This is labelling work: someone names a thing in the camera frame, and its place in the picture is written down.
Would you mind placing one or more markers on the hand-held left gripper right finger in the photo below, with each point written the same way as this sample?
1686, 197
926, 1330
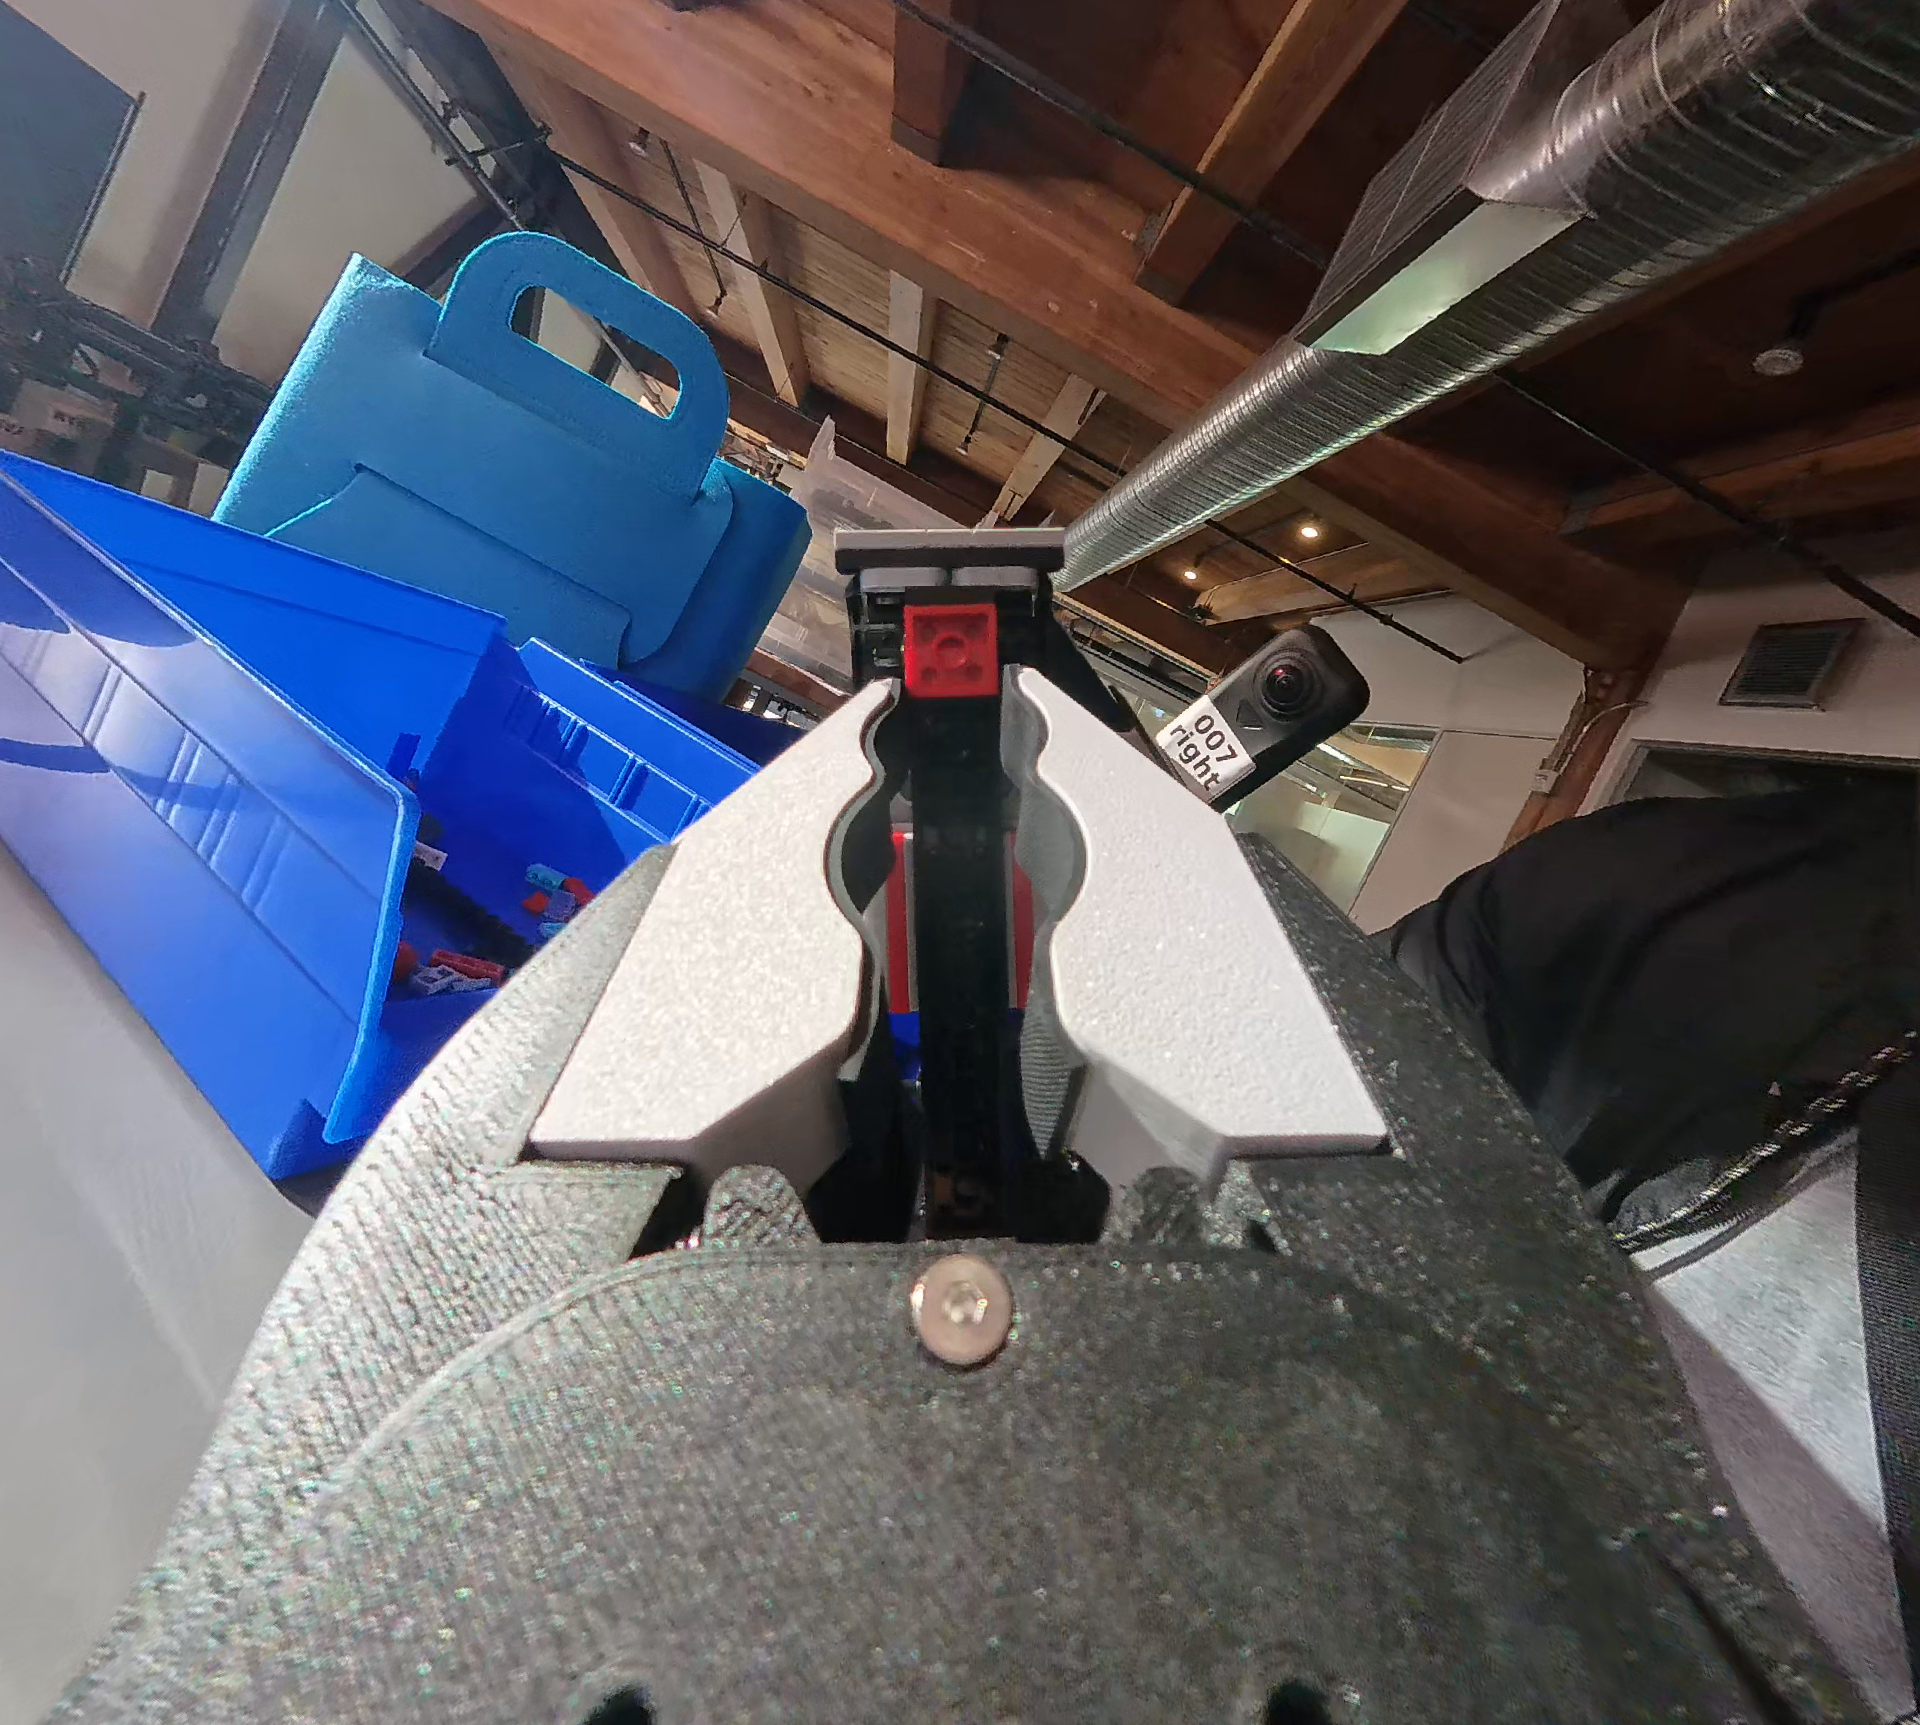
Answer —
1213, 1008

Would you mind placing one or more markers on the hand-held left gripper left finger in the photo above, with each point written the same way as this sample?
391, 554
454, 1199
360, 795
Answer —
707, 989

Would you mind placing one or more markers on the toy brick vehicle model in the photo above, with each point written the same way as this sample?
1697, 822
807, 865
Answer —
953, 656

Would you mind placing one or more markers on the person's right forearm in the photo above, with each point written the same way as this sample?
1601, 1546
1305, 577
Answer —
1652, 975

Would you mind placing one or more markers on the pile of loose toy bricks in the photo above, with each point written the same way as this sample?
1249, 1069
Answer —
466, 961

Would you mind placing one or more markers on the clear plastic drawer organizer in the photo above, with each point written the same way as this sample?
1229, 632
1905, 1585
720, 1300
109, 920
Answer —
819, 524

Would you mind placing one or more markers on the blue felt bag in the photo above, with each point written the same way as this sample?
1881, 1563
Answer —
510, 477

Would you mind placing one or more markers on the blue plastic storage bin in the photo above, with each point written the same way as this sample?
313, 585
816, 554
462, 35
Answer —
196, 779

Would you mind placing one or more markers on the white wall vent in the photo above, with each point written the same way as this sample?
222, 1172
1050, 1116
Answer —
1793, 657

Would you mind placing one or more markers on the silver ventilation duct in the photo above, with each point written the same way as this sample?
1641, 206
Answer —
1574, 241

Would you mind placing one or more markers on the black wall screen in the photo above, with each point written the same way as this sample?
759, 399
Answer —
52, 134

